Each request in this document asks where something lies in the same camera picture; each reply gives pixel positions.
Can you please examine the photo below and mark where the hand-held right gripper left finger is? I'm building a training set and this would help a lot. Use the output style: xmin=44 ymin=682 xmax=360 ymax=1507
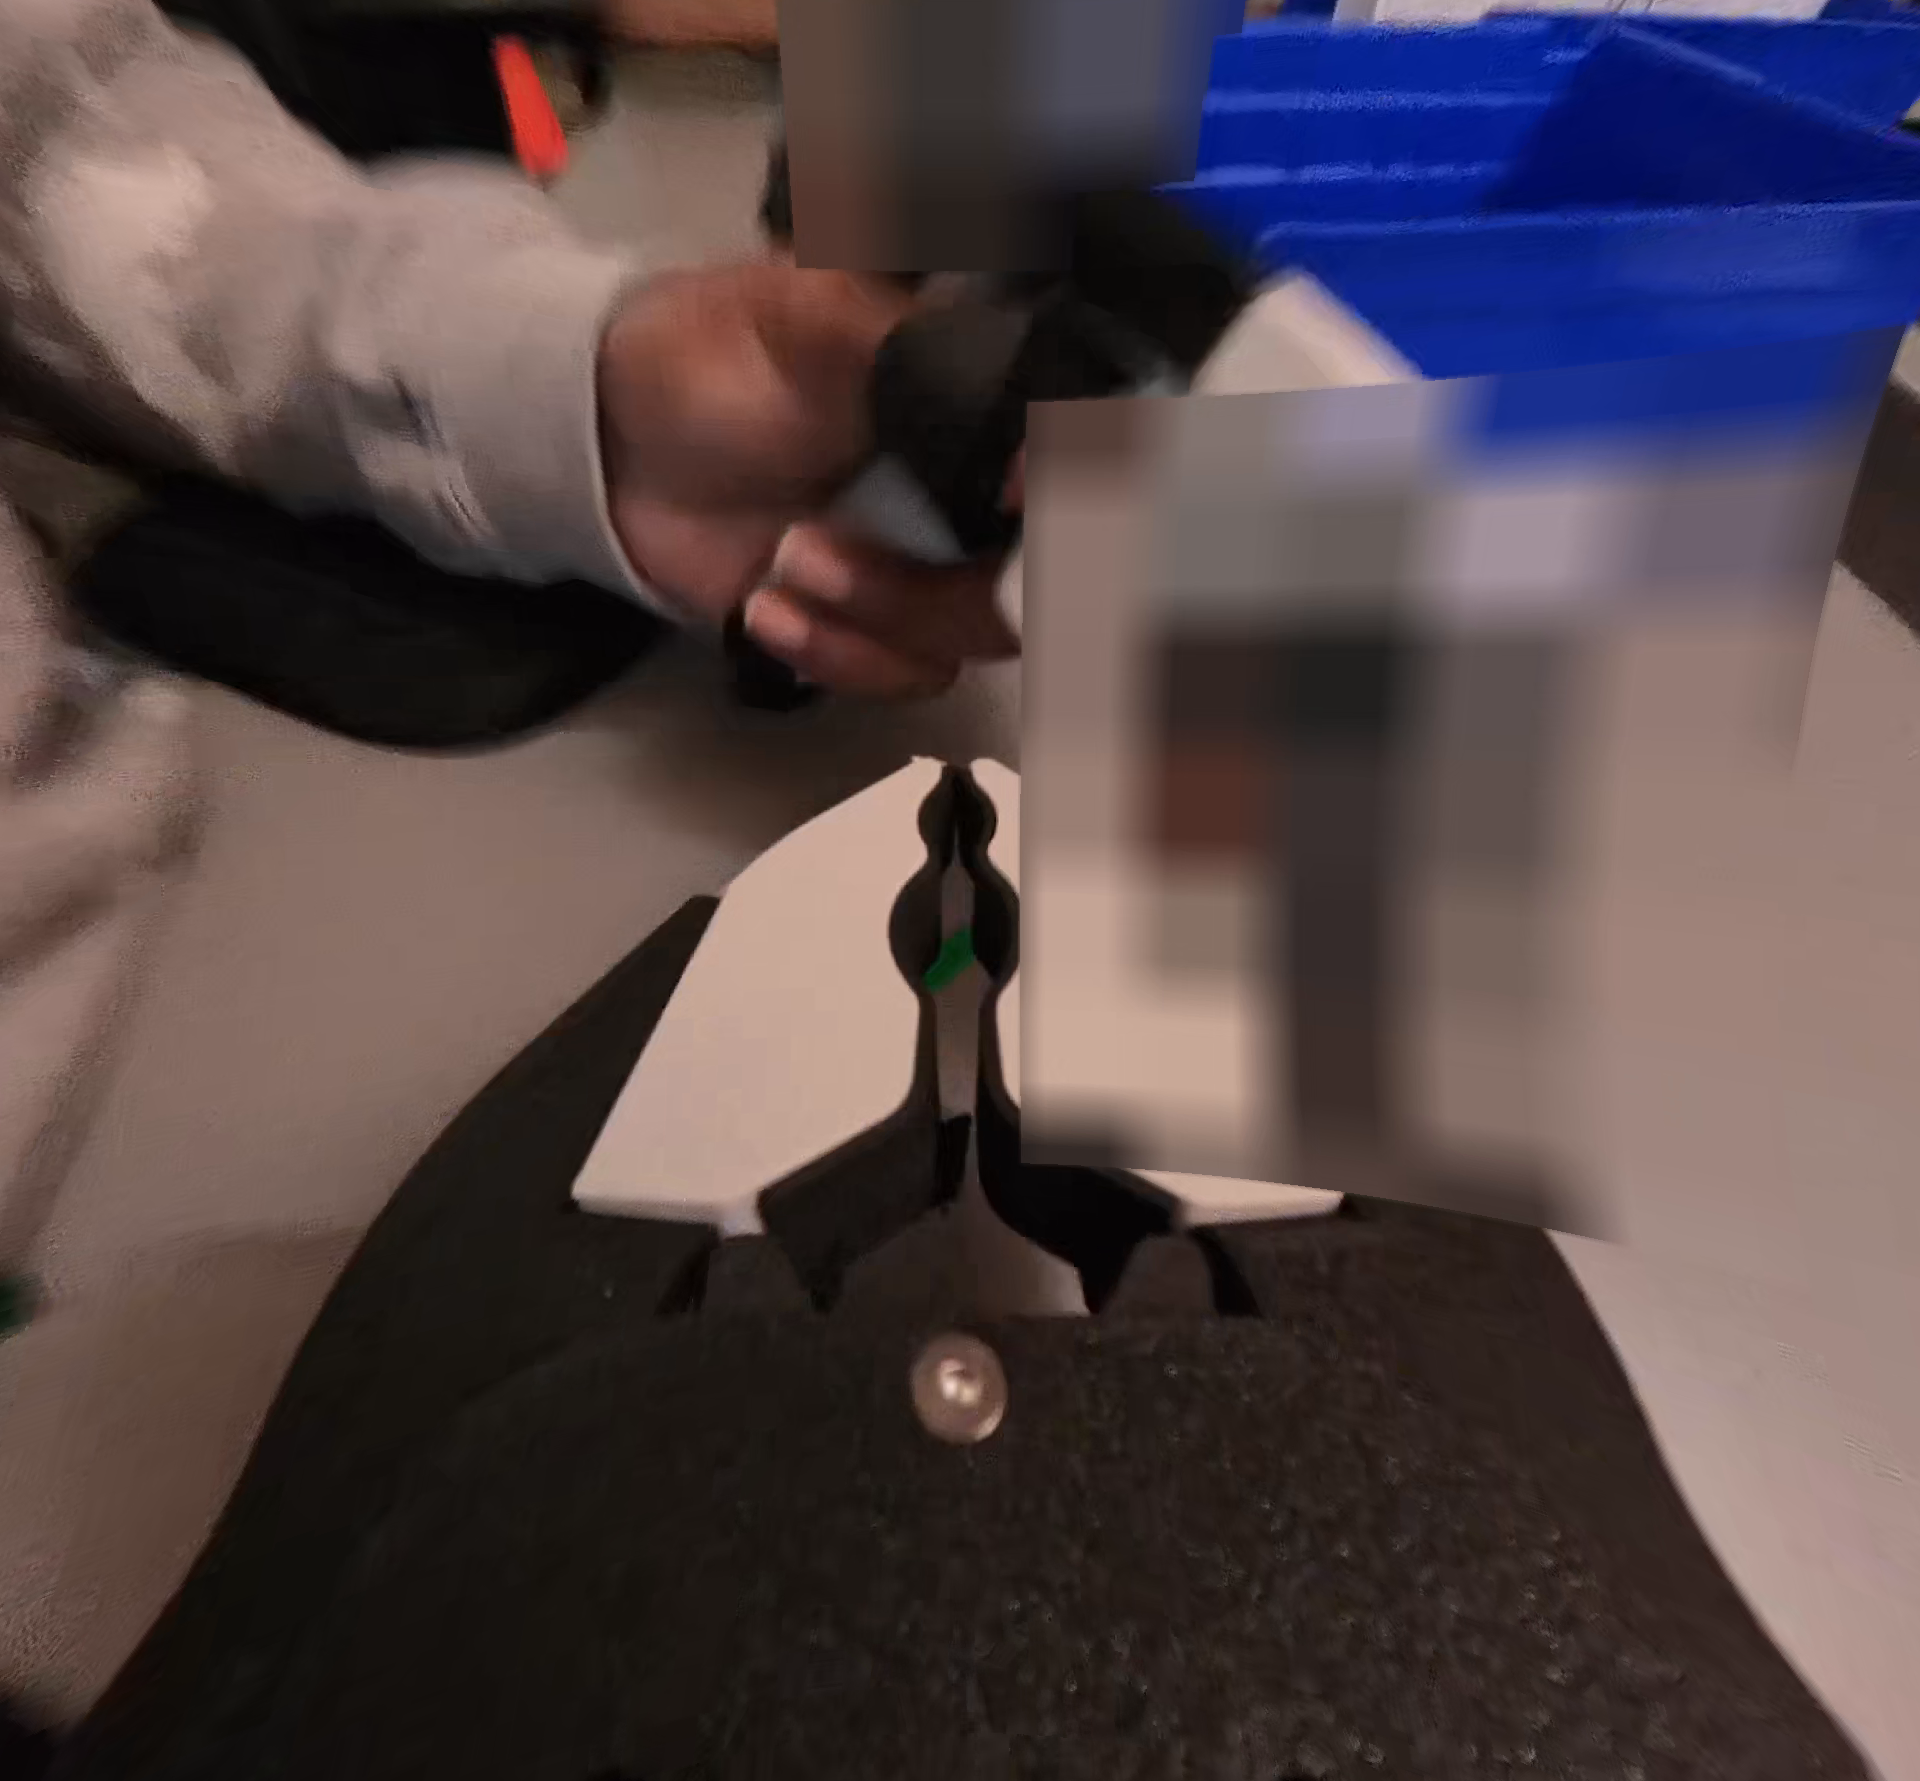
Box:
xmin=570 ymin=757 xmax=973 ymax=1314

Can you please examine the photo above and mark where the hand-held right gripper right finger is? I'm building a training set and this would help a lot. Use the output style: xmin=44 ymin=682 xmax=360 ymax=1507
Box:
xmin=972 ymin=757 xmax=1348 ymax=1314

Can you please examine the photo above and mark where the person's left hand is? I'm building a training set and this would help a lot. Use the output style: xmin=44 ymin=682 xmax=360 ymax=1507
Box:
xmin=596 ymin=263 xmax=1026 ymax=705

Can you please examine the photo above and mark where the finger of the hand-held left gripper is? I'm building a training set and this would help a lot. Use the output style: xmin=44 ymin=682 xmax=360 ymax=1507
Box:
xmin=1192 ymin=273 xmax=1420 ymax=396

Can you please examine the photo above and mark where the black mesh chair armrest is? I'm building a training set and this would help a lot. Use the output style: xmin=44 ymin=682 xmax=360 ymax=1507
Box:
xmin=75 ymin=482 xmax=668 ymax=752

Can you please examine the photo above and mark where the red orange pole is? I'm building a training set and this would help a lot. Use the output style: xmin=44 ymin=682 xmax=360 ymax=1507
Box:
xmin=407 ymin=0 xmax=573 ymax=190

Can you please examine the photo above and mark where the blue plastic storage bin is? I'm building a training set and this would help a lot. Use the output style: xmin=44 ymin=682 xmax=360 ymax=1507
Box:
xmin=1169 ymin=10 xmax=1920 ymax=379

